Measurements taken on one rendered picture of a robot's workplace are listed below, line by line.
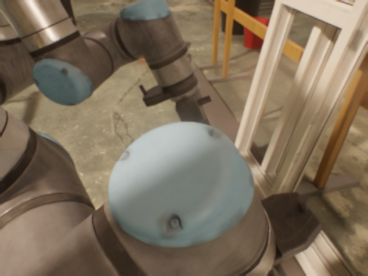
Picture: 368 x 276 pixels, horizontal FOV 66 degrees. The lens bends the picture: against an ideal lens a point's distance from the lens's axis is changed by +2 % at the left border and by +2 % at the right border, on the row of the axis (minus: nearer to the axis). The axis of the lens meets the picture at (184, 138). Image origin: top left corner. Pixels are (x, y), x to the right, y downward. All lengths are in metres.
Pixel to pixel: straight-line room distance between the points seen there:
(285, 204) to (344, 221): 1.33
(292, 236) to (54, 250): 0.22
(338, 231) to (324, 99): 0.72
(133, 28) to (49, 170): 0.37
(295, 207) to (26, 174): 0.26
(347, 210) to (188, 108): 1.27
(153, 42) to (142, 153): 0.40
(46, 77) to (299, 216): 0.43
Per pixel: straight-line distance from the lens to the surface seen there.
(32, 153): 0.28
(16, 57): 0.81
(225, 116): 2.08
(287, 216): 0.33
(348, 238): 1.60
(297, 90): 1.34
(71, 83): 0.51
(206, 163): 0.17
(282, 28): 1.42
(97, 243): 0.19
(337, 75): 1.11
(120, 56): 0.62
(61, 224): 0.24
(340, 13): 1.11
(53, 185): 0.27
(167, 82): 0.59
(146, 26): 0.57
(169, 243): 0.17
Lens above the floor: 1.19
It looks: 38 degrees down
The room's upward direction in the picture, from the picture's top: 1 degrees counter-clockwise
